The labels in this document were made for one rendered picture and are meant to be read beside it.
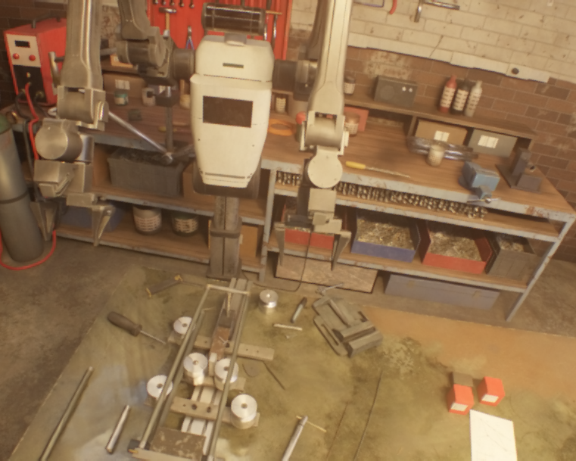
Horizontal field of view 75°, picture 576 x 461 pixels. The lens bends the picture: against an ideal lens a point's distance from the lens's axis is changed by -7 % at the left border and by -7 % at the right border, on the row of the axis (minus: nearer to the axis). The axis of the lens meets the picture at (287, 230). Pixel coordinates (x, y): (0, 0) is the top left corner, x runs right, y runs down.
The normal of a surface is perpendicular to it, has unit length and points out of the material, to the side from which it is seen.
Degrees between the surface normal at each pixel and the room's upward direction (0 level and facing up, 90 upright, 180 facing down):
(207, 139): 90
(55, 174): 60
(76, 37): 68
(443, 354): 0
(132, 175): 90
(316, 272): 90
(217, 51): 90
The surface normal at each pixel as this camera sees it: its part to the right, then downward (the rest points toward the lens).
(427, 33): -0.12, 0.57
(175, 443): 0.12, -0.80
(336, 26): 0.04, 0.25
